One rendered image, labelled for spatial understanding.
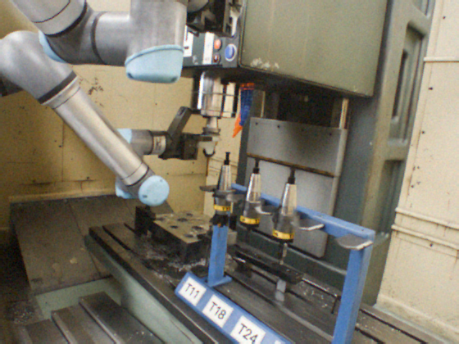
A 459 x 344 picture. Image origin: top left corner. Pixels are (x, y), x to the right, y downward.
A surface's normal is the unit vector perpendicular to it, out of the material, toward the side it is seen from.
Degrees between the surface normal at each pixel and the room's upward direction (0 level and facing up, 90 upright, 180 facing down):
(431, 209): 90
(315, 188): 89
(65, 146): 90
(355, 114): 90
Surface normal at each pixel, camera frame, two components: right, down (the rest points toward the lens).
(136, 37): -0.39, 0.18
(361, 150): -0.75, 0.04
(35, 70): 0.22, 0.15
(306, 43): 0.66, 0.21
